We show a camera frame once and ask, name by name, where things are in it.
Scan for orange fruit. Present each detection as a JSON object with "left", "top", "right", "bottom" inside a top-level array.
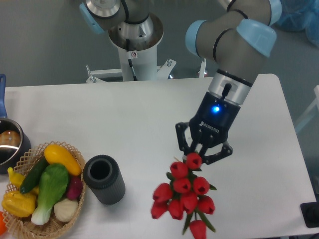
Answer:
[{"left": 0, "top": 211, "right": 7, "bottom": 236}]

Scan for yellow bell pepper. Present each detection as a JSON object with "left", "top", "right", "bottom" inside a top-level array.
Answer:
[{"left": 1, "top": 191, "right": 36, "bottom": 218}]

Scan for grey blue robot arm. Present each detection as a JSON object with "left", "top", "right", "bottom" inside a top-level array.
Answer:
[{"left": 79, "top": 0, "right": 282, "bottom": 164}]

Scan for blue handled saucepan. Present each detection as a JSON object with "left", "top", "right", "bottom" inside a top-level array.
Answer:
[{"left": 0, "top": 74, "right": 31, "bottom": 175}]

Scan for red tulip bouquet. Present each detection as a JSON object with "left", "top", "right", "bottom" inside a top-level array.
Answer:
[{"left": 151, "top": 152, "right": 216, "bottom": 239}]

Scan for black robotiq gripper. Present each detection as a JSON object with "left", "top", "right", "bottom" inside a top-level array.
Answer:
[{"left": 175, "top": 92, "right": 240, "bottom": 165}]

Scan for white garlic bulb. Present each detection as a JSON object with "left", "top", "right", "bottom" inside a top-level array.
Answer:
[{"left": 54, "top": 198, "right": 78, "bottom": 222}]

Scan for yellow squash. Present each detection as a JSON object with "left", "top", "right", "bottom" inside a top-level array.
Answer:
[{"left": 44, "top": 144, "right": 82, "bottom": 176}]

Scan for blue plastic bag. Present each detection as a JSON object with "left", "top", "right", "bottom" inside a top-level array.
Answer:
[{"left": 276, "top": 0, "right": 319, "bottom": 48}]

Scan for woven wicker basket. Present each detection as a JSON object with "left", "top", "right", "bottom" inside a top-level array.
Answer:
[{"left": 2, "top": 141, "right": 86, "bottom": 239}]

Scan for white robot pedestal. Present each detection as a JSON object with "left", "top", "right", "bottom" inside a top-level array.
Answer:
[{"left": 86, "top": 13, "right": 176, "bottom": 83}]

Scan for dark grey ribbed vase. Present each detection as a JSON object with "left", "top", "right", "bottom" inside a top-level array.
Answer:
[{"left": 83, "top": 155, "right": 126, "bottom": 205}]

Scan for green bok choy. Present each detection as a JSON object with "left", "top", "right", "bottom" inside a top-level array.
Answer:
[{"left": 31, "top": 163, "right": 69, "bottom": 226}]

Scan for white frame at right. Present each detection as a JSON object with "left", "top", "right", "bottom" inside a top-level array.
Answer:
[{"left": 295, "top": 85, "right": 319, "bottom": 134}]

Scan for green cucumber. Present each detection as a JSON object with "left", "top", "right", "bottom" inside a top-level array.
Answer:
[{"left": 19, "top": 156, "right": 49, "bottom": 194}]

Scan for black device at edge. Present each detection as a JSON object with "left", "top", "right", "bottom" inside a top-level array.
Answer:
[{"left": 300, "top": 202, "right": 319, "bottom": 228}]

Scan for small yellow gourd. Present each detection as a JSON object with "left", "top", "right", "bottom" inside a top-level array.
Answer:
[{"left": 7, "top": 167, "right": 39, "bottom": 195}]

